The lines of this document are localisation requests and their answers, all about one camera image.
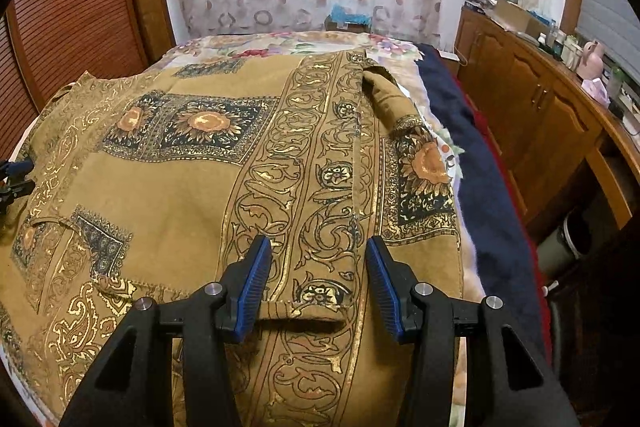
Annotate brown gold patterned garment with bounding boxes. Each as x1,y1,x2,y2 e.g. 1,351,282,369
1,50,463,426

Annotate navy blue blanket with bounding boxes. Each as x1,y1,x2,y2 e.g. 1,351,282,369
416,44,551,358

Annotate wooden louvered wardrobe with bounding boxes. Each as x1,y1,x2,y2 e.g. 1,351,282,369
1,0,176,157

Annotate floral cream blanket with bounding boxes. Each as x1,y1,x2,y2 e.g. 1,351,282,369
150,30,467,188

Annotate wooden sideboard cabinet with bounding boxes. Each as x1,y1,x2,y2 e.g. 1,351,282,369
456,8,639,236

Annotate pink tissue pack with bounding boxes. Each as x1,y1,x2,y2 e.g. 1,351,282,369
582,78,611,108

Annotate pink kettle jug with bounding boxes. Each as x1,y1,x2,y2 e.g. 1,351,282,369
576,40,605,80

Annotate white bottle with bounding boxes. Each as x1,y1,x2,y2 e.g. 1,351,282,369
561,36,582,70

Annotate box with blue cloth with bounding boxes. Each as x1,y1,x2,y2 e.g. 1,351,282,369
324,4,372,32

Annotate cardboard box on cabinet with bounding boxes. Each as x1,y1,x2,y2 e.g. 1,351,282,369
488,0,549,39

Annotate grey window blind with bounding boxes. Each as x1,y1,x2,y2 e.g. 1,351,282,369
577,0,640,81

